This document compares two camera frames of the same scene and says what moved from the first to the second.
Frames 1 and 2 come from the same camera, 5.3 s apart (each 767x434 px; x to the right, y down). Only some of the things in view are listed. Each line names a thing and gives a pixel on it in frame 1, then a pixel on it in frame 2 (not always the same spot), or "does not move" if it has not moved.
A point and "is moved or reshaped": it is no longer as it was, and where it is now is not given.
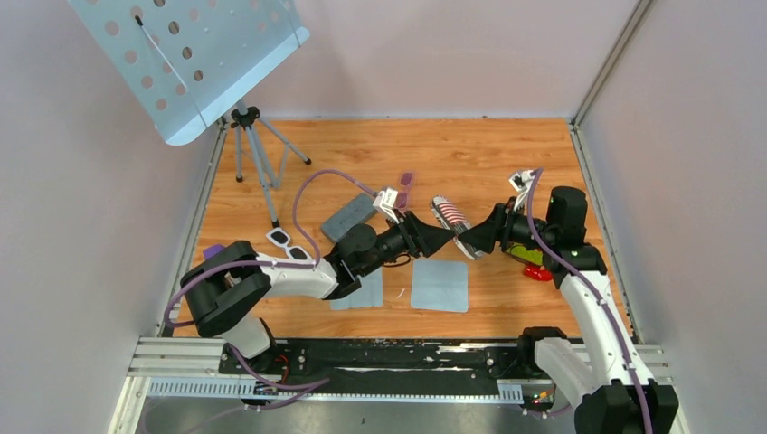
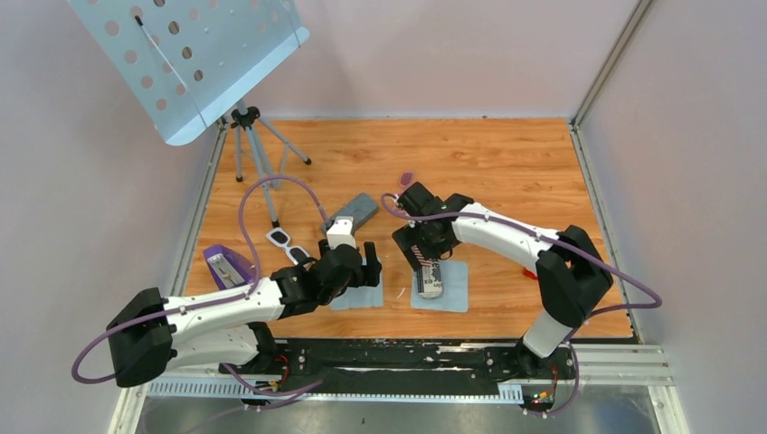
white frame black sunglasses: (279, 237) does not move
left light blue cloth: (370, 293) does not move
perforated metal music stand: (188, 63) does not move
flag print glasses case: (451, 219) is moved or reshaped
